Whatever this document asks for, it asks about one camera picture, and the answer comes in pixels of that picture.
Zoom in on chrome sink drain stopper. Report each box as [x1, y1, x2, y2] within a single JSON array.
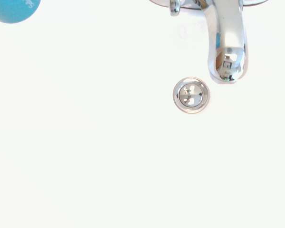
[[172, 76, 210, 114]]

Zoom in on white ceramic sink basin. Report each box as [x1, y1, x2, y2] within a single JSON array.
[[0, 0, 285, 228]]

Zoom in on chrome faucet spout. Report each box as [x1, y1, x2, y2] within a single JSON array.
[[149, 0, 269, 84]]

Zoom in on blue plastic bottle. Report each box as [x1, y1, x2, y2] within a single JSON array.
[[0, 0, 42, 24]]

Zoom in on chrome faucet handle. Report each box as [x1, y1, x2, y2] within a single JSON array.
[[169, 0, 181, 17]]

